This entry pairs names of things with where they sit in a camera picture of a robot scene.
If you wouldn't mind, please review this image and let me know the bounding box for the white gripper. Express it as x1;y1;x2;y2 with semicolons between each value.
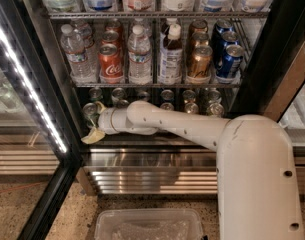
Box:
81;101;113;144

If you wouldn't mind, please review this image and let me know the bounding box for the white green can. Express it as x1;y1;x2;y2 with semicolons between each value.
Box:
116;99;129;108
111;87;126;104

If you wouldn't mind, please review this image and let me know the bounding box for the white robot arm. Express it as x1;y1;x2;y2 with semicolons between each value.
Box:
82;101;305;240

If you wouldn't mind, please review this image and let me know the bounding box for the rear green can bottom shelf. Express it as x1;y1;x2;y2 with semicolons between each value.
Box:
89;87;103;102

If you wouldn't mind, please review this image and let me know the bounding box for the rear silver blue can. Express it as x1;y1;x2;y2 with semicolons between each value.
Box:
137;91;151;101

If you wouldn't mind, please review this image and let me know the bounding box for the front red cola can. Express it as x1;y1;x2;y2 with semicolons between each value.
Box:
99;44;123;84

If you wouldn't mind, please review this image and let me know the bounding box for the red cola can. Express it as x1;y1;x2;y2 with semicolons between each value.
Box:
101;30;122;49
99;44;123;84
105;19;123;34

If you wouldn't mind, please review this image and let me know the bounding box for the glass fridge door with light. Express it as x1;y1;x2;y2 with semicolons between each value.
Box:
0;0;82;240

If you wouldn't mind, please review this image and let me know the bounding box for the front dark blue can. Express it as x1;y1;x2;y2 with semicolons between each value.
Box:
160;102;174;111

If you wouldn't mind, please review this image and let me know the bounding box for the dark blue can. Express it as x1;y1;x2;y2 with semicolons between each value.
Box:
160;89;175;103
160;102;174;111

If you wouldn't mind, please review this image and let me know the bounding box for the rear dark blue can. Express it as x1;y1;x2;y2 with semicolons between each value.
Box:
160;89;175;103

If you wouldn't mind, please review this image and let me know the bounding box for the middle red cola can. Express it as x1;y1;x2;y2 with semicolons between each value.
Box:
101;30;122;49

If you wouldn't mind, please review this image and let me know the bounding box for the rear red cola can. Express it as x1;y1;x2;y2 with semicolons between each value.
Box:
105;19;123;34

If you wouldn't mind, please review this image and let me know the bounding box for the front gold can bottom shelf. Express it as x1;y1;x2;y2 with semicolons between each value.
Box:
184;102;199;114

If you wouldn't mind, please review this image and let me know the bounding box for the gold can shelf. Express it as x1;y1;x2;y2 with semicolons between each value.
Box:
187;45;213;84
184;102;199;114
182;90;196;103
189;19;208;35
188;32;210;50

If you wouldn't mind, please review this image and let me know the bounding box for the rear gold can bottom shelf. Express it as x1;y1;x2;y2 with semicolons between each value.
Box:
182;90;196;103

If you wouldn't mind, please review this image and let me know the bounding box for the front gold can middle shelf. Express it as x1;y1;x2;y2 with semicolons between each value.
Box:
187;45;213;84

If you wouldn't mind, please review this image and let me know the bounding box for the rear pale green can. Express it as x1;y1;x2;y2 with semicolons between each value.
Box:
203;88;222;104

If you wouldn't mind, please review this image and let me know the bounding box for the pale green can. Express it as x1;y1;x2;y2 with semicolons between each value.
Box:
206;102;224;117
203;88;222;104

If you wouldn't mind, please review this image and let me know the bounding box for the front pale green can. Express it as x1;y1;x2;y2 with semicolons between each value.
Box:
206;102;224;117

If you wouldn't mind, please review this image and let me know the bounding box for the rear gold can middle shelf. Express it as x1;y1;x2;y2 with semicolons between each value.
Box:
189;19;208;35

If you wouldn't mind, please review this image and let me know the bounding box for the front blue can middle shelf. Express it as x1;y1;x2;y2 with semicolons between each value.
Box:
216;44;244;83

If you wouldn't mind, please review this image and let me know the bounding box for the blue can shelf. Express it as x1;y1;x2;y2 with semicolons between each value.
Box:
212;19;234;37
216;44;244;83
214;31;239;65

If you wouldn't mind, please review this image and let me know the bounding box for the rear blue can middle shelf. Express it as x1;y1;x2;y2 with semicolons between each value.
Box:
212;19;234;37

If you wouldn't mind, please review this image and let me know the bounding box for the front centre water bottle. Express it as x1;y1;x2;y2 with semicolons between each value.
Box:
127;25;152;84

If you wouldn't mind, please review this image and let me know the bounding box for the water bottle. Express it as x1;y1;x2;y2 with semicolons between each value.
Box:
130;18;152;36
127;25;152;84
60;24;92;82
71;19;98;73

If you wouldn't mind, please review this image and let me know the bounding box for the front left water bottle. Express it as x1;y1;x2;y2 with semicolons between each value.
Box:
60;24;92;82

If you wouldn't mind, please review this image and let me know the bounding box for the rear left water bottle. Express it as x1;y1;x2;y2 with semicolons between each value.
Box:
71;19;98;73

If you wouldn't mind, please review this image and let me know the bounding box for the front tea bottle white cap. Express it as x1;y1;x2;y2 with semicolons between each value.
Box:
159;24;183;84

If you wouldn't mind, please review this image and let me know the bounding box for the rear centre water bottle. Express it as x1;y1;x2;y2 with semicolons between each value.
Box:
130;18;152;36

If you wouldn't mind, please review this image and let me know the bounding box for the rear tea bottle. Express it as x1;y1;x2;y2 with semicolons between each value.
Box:
160;18;178;41

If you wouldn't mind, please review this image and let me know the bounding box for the clear plastic bin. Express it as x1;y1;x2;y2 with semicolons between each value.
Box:
94;208;204;240

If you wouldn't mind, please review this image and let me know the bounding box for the middle wire shelf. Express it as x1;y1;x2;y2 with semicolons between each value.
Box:
74;83;241;89

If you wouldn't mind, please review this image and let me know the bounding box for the wire shelf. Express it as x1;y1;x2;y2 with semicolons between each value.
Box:
74;83;241;89
47;11;269;20

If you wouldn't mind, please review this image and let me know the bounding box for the upper wire shelf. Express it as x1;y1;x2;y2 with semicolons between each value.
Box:
47;11;269;20

